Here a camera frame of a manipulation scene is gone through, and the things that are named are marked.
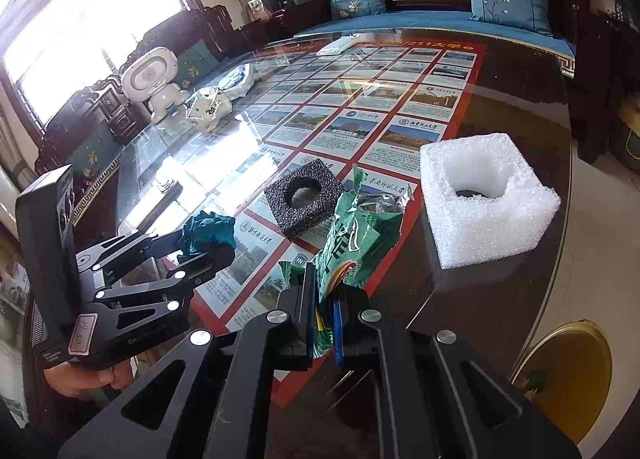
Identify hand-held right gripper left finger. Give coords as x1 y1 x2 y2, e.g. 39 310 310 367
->
57 261 321 459

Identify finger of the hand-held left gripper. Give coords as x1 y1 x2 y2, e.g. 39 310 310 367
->
75 229 188 285
92 243 237 320

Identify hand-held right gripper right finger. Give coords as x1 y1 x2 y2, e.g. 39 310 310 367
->
332 286 583 459

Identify teal paper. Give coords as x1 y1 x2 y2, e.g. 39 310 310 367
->
177 212 236 262

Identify green snack wrapper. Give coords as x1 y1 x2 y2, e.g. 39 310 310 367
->
278 164 415 360

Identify yellow round bin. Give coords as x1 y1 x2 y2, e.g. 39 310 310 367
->
510 320 613 445

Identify person's left hand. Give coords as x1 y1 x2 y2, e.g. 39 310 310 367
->
45 356 137 400

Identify black foam block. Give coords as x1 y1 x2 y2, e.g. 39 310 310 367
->
263 162 346 240

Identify teal armchair pillow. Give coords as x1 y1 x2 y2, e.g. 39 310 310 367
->
65 124 126 180
175 39 221 85

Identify dark wooden armchair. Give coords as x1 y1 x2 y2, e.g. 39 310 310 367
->
35 79 146 190
142 4 236 75

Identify white ceramic figurine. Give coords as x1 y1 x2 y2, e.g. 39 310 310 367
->
186 88 235 135

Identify white foam block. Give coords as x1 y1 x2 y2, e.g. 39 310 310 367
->
419 133 562 271

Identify white robot toy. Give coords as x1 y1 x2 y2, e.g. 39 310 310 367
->
120 46 191 124

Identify white and blue dish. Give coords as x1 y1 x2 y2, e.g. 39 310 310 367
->
216 64 253 100

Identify printed poster under glass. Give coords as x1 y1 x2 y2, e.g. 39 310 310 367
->
120 39 488 410

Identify bright window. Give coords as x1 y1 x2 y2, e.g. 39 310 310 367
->
0 0 196 125

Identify white remote control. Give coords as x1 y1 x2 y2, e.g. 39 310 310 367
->
316 38 357 56

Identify dark wooden corner table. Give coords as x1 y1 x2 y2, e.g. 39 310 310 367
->
235 0 331 57

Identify blue sofa seat cushion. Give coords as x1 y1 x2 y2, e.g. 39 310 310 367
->
292 10 576 80

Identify green and yellow pail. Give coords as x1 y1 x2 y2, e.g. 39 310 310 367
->
612 104 640 170

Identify large blue floral pillow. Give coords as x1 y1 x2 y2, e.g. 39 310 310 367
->
466 0 555 36

